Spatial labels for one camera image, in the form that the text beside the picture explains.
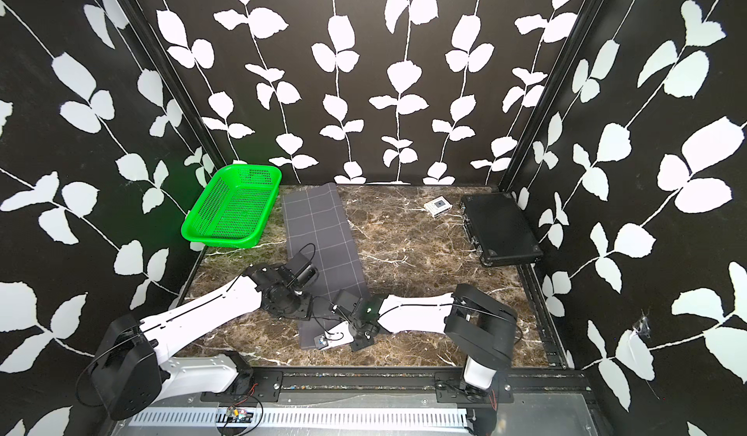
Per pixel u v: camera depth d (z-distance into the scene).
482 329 0.45
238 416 0.71
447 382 0.74
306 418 0.70
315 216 1.11
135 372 0.40
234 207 1.17
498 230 1.31
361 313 0.65
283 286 0.59
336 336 0.70
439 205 1.13
